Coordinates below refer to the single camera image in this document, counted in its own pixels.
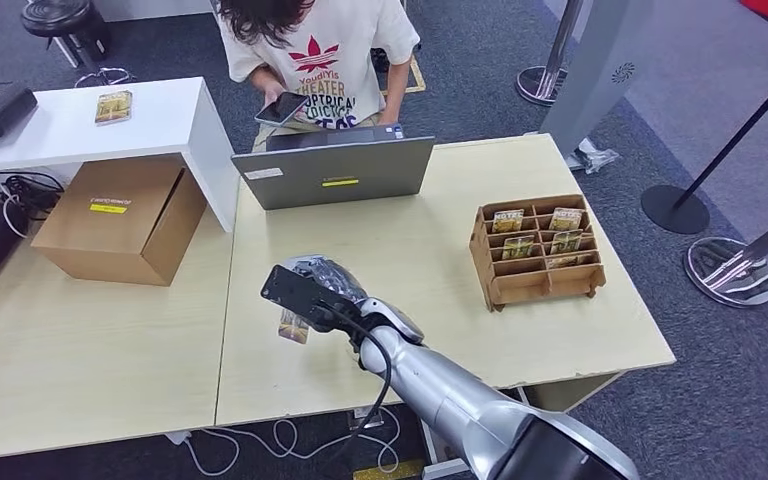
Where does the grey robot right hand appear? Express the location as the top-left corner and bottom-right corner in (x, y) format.
(289, 256), (369, 303)

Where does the person's right hand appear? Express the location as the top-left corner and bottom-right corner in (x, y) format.
(251, 69), (291, 106)

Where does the dark smartphone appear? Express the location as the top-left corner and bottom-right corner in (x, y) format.
(254, 91), (310, 128)

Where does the person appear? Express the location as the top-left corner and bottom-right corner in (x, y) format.
(211, 0), (422, 154)

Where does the yellow patterned card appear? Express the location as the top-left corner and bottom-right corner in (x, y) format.
(94, 90), (134, 126)

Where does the wooden card holder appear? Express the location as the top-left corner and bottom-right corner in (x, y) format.
(468, 193), (607, 313)

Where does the yellow floor tape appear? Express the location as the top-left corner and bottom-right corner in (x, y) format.
(380, 56), (426, 95)
(352, 458), (425, 480)

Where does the grey laptop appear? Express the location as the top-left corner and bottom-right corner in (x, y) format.
(231, 123), (436, 211)

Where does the white desk shelf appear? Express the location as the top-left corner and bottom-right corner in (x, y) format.
(0, 76), (240, 234)

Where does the floor socket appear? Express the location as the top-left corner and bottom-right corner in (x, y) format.
(347, 408), (385, 432)

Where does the chrome stanchion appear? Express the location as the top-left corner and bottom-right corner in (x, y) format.
(515, 0), (587, 107)
(683, 201), (768, 309)

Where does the brown cardboard box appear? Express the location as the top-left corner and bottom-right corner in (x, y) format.
(30, 157), (208, 287)

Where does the crumpled clear plastic bag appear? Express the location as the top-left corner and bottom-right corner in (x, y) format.
(566, 137), (620, 175)

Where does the grey kiosk panel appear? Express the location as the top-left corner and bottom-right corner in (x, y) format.
(538, 0), (657, 159)

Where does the black round stool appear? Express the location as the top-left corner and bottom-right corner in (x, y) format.
(20, 0), (110, 70)

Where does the black stanchion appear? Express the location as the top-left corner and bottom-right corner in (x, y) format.
(640, 56), (768, 235)

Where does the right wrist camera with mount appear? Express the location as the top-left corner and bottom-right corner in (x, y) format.
(259, 264), (360, 334)

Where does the black camera cable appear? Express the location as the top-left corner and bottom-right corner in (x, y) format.
(317, 301), (395, 480)

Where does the chrome wire ring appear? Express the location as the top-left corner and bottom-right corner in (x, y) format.
(73, 66), (135, 89)

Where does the white power cable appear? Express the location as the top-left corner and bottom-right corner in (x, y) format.
(165, 407), (404, 477)

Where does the black cable bundle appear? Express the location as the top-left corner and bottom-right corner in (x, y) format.
(0, 170), (66, 240)

